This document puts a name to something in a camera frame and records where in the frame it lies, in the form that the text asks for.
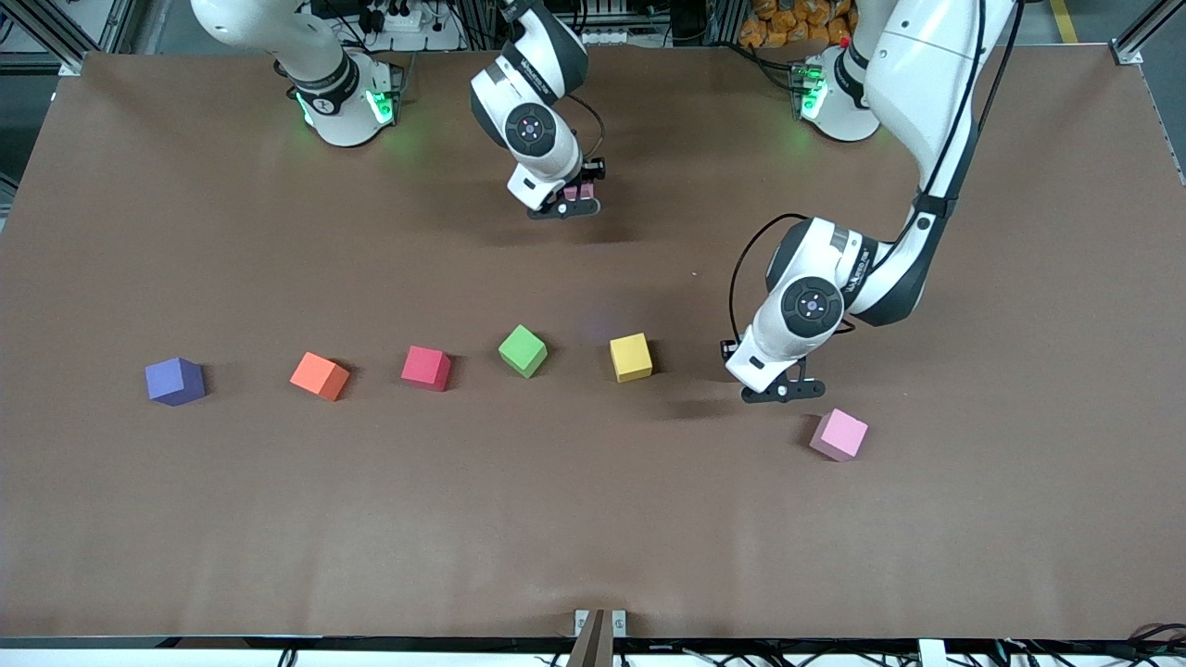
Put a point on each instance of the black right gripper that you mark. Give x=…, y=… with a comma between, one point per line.
x=594, y=172

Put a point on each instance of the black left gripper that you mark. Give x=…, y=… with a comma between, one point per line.
x=727, y=355

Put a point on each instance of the pink foam cube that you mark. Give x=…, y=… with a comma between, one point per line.
x=584, y=192
x=841, y=434

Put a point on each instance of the yellow foam cube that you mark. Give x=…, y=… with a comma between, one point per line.
x=631, y=356

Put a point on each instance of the green foam cube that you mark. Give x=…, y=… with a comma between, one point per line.
x=523, y=350

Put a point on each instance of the red foam cube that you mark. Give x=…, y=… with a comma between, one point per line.
x=426, y=367

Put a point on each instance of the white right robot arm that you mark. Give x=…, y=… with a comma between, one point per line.
x=528, y=125

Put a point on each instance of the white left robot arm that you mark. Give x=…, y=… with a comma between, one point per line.
x=927, y=83

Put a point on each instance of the large table cover sheet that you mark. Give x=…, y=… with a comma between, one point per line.
x=593, y=519

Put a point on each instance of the pile of orange objects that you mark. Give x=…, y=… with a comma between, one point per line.
x=788, y=23

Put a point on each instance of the white power strip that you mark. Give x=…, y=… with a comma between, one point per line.
x=403, y=18

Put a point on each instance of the orange foam cube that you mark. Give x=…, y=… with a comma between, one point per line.
x=320, y=375

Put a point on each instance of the purple foam cube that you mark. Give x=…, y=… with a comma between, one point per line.
x=174, y=380

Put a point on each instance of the metal bracket with wooden stick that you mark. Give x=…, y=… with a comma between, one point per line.
x=600, y=639

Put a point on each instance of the aluminium frame profile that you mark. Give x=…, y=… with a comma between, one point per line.
x=1149, y=32
x=69, y=32

